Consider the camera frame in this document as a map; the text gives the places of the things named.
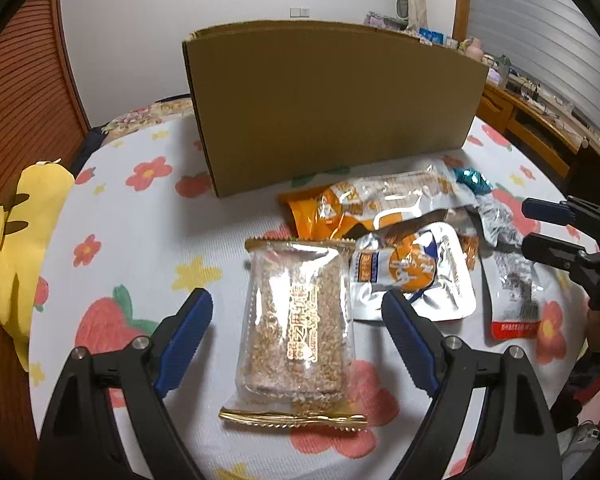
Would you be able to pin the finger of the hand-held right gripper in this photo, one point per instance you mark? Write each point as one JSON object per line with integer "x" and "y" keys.
{"x": 545, "y": 209}
{"x": 545, "y": 250}

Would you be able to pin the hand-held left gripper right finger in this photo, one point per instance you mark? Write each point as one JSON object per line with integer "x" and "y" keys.
{"x": 402, "y": 322}

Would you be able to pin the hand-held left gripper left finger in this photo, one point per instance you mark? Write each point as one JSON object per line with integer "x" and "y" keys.
{"x": 192, "y": 320}

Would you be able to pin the white snack packet orange print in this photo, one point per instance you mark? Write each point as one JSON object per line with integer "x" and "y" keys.
{"x": 415, "y": 265}

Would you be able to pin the silver packet with red label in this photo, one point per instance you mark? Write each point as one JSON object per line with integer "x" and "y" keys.
{"x": 515, "y": 305}

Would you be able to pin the teal foil candy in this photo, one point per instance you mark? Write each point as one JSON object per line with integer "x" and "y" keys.
{"x": 475, "y": 180}

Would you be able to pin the clear sesame bar packet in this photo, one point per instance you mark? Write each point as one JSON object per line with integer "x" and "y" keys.
{"x": 295, "y": 320}

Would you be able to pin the long silver snack packet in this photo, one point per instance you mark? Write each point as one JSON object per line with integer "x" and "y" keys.
{"x": 405, "y": 187}

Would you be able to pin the brown cardboard box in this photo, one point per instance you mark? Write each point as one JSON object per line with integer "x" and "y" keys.
{"x": 330, "y": 110}

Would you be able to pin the white flower printed blanket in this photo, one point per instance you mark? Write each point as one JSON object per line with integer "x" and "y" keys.
{"x": 130, "y": 240}

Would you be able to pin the grey window blind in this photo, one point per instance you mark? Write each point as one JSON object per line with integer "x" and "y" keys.
{"x": 525, "y": 25}

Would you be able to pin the yellow plush toy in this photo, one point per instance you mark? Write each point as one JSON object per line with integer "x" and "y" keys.
{"x": 15, "y": 240}

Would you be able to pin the small desk fan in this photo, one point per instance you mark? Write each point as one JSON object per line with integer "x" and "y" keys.
{"x": 402, "y": 7}

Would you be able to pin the wooden slatted door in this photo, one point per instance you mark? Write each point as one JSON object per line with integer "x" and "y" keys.
{"x": 25, "y": 95}

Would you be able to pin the white wall socket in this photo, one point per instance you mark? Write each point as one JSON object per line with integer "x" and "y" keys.
{"x": 299, "y": 11}

